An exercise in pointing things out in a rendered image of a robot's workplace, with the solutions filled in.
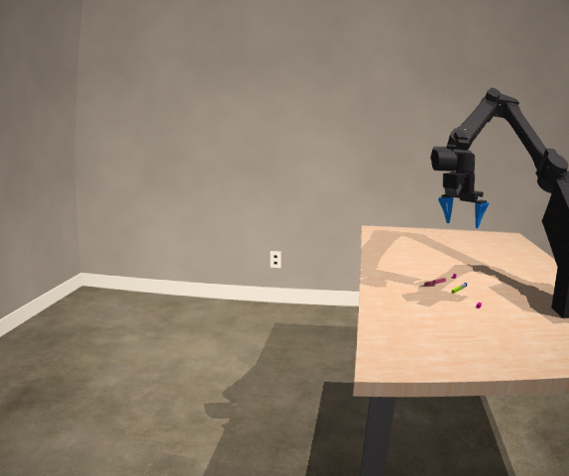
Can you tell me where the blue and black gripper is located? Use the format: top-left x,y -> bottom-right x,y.
438,191 -> 489,228

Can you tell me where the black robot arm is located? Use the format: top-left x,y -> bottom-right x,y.
430,88 -> 569,196

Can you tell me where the dark pink rectangular rod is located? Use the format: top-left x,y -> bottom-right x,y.
424,278 -> 446,287

